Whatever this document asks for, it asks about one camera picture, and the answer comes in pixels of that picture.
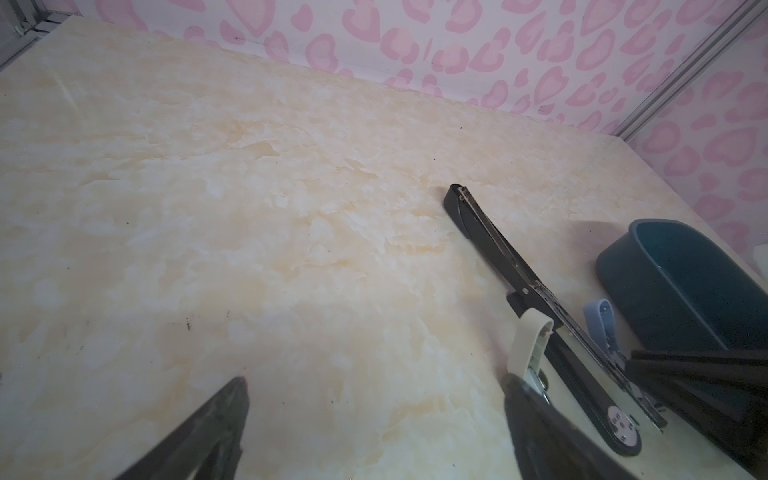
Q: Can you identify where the aluminium corner frame post right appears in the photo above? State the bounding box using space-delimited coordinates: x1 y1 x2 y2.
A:
611 0 767 142

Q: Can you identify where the aluminium corner frame post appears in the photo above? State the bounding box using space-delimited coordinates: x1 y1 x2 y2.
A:
611 0 767 142
1 0 77 70

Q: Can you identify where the black long stapler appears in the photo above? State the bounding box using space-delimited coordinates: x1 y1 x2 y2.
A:
443 183 667 457

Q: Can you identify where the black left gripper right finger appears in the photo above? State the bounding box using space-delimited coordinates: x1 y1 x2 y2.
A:
501 373 633 480

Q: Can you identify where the aluminium corner frame post left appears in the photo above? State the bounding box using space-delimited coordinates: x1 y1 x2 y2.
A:
1 0 77 70

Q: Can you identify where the teal plastic tray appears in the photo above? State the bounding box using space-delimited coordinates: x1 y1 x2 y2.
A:
596 219 767 351

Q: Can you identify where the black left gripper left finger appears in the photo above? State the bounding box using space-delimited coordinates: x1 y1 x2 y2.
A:
118 376 250 479

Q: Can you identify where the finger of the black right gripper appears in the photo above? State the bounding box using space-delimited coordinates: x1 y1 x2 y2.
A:
625 350 767 474

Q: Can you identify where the light blue mini stapler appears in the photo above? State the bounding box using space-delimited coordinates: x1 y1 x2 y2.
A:
583 299 627 371

